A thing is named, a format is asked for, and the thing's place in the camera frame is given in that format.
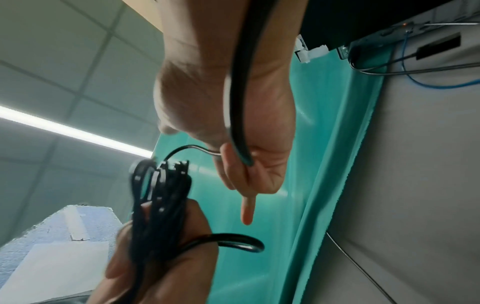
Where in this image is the blue cable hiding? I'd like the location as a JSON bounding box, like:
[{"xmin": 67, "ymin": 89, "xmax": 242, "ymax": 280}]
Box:
[{"xmin": 402, "ymin": 29, "xmax": 480, "ymax": 90}]

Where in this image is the black monitor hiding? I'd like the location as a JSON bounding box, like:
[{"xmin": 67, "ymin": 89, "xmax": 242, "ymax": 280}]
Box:
[{"xmin": 299, "ymin": 0, "xmax": 463, "ymax": 52}]

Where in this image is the dark grey cable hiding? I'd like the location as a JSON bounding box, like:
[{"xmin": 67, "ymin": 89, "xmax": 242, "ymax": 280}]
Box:
[{"xmin": 349, "ymin": 47, "xmax": 480, "ymax": 76}]

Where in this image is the wooden board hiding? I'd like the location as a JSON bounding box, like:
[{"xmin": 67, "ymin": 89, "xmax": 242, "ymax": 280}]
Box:
[{"xmin": 123, "ymin": 0, "xmax": 167, "ymax": 34}]

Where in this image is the person's right hand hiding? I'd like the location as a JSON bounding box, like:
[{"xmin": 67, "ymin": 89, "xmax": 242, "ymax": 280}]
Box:
[{"xmin": 153, "ymin": 31, "xmax": 298, "ymax": 226}]

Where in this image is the teal green cloth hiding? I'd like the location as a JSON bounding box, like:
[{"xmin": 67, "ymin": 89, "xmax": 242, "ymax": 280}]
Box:
[{"xmin": 153, "ymin": 33, "xmax": 384, "ymax": 304}]

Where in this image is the white paper sheet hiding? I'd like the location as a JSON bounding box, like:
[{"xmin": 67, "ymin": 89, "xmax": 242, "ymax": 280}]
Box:
[{"xmin": 0, "ymin": 241, "xmax": 110, "ymax": 304}]

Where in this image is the thin grey cable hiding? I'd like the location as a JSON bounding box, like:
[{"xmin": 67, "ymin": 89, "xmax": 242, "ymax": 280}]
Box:
[{"xmin": 325, "ymin": 231, "xmax": 399, "ymax": 304}]

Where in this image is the white plastic connector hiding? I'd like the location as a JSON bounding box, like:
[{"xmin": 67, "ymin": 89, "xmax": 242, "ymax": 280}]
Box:
[{"xmin": 295, "ymin": 34, "xmax": 329, "ymax": 64}]

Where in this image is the black cable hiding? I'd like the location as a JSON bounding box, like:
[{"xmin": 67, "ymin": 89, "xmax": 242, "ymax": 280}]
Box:
[{"xmin": 127, "ymin": 0, "xmax": 279, "ymax": 304}]

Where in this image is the ceiling light strip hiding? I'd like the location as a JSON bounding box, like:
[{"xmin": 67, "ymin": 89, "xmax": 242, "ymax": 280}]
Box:
[{"xmin": 0, "ymin": 105, "xmax": 155, "ymax": 159}]

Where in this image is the person's left hand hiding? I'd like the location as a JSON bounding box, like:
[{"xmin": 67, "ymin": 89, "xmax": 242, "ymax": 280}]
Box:
[{"xmin": 88, "ymin": 198, "xmax": 220, "ymax": 304}]

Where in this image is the person's right forearm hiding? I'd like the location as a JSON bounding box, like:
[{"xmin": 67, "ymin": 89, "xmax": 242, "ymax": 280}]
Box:
[{"xmin": 157, "ymin": 0, "xmax": 311, "ymax": 41}]

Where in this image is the light blue foam box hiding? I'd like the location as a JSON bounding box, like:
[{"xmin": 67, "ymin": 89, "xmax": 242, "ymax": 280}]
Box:
[{"xmin": 0, "ymin": 204, "xmax": 123, "ymax": 304}]

